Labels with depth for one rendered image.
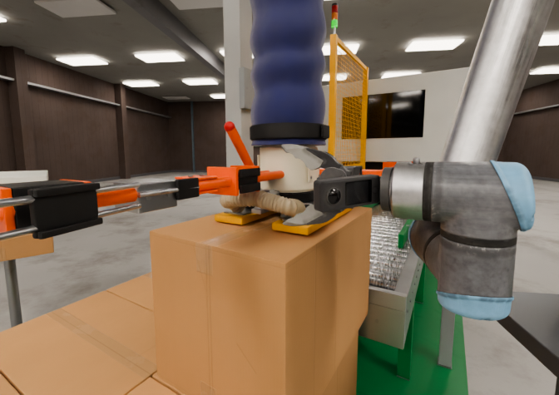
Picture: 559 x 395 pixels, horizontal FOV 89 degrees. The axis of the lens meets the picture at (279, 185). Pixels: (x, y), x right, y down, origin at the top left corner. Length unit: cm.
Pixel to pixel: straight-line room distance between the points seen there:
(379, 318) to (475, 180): 91
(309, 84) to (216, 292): 55
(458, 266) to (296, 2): 68
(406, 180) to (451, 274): 15
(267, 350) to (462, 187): 44
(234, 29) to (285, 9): 165
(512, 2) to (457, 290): 45
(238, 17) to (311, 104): 176
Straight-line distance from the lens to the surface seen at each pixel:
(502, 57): 61
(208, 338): 74
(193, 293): 72
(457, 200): 44
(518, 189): 45
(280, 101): 76
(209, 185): 54
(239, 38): 241
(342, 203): 43
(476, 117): 59
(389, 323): 128
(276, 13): 83
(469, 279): 47
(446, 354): 196
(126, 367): 103
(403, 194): 45
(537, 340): 86
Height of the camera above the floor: 114
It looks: 7 degrees down
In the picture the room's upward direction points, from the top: straight up
